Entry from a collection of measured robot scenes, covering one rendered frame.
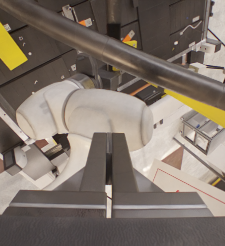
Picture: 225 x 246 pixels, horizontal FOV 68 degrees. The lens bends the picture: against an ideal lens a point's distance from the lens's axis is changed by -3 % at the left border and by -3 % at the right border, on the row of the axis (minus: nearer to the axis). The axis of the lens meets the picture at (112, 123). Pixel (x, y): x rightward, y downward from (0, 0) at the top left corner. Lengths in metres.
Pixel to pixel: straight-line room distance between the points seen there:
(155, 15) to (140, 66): 0.77
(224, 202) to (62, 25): 0.35
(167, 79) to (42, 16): 0.16
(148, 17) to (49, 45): 0.48
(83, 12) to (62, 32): 0.56
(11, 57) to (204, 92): 0.62
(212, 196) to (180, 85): 0.22
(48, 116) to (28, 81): 0.42
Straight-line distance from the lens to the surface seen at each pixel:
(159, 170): 0.39
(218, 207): 0.35
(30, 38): 0.73
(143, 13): 0.92
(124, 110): 0.28
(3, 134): 1.04
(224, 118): 0.35
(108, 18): 0.59
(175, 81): 0.21
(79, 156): 0.30
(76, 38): 0.22
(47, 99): 0.38
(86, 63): 0.48
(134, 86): 1.04
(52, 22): 0.23
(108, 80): 0.50
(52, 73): 0.78
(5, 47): 0.70
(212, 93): 0.22
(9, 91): 0.78
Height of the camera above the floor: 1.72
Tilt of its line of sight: 43 degrees down
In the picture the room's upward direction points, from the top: 137 degrees clockwise
